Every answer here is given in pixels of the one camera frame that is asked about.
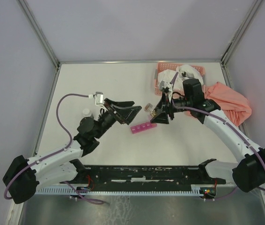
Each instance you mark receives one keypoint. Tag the aluminium frame post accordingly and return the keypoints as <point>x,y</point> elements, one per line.
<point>26,9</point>
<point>240,32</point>

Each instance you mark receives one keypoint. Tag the white cap pill bottle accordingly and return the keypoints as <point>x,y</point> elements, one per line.
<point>87,113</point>

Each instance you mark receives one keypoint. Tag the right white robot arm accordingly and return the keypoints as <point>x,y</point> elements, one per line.
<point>248,173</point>

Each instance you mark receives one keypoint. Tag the salmon pink cloth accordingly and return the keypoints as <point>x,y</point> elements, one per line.
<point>235,106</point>

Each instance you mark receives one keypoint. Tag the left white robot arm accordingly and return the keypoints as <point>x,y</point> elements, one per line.
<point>27,175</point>

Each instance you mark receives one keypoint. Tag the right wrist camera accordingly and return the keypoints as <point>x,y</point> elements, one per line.
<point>166,87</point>

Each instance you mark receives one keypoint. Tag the right aluminium frame post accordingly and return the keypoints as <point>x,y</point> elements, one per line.
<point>240,32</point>

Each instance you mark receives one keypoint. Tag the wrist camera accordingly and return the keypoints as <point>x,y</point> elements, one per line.
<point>99,100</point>
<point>166,87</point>

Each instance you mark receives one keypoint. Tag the pink weekly pill organizer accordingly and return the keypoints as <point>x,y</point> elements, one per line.
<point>142,127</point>

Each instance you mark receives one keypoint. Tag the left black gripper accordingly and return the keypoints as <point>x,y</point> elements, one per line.
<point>123,116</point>

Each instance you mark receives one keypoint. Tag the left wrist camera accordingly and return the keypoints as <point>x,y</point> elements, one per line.
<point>99,100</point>

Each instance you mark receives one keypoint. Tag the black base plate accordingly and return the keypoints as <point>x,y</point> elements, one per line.
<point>116,178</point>

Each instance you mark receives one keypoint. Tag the pink plastic basket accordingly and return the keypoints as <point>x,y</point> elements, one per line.
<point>161,66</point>

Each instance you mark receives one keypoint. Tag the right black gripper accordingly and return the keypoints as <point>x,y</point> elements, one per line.
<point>164,108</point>

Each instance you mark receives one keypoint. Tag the amber pill bottle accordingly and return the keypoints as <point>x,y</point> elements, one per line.
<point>150,110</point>

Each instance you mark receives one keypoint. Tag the left aluminium frame post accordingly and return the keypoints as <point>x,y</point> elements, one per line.
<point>26,9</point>

